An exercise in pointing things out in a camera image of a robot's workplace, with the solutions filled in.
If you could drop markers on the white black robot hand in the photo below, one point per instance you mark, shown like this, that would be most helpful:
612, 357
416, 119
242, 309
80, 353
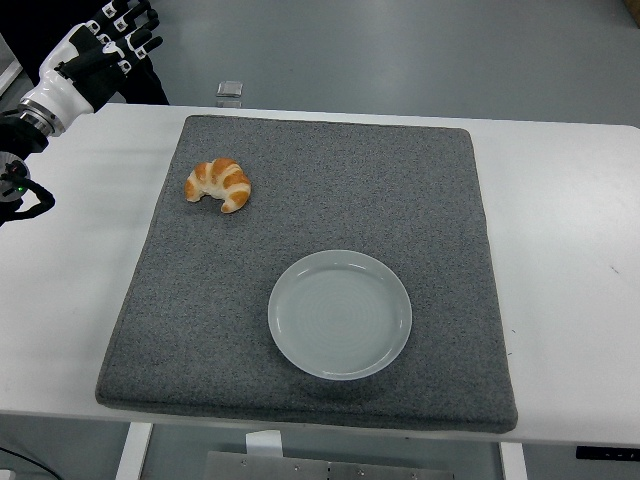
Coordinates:
65, 92

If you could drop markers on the golden croissant bread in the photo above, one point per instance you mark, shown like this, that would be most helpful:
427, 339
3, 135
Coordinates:
220, 182

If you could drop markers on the pale grey round plate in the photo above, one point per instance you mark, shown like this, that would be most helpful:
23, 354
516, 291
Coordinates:
340, 315

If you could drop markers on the grey metal plate with screws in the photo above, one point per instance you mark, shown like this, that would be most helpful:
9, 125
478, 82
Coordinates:
300, 467

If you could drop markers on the white furniture edge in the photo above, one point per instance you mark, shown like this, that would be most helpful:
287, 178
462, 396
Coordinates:
7, 65

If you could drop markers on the person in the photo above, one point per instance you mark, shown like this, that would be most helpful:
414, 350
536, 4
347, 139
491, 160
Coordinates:
145, 87

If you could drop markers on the clear small floor box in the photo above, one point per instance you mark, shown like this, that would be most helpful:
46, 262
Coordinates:
230, 88

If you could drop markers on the grey speckled square mat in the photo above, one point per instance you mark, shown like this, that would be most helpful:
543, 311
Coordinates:
350, 190

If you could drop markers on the white table leg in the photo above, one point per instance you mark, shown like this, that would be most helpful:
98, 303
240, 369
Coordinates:
512, 462
132, 452

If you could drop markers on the black table control panel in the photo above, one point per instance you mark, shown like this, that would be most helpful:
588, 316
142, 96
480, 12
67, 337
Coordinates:
607, 452

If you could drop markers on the white bracket under table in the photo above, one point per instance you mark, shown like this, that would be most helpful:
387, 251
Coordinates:
265, 442

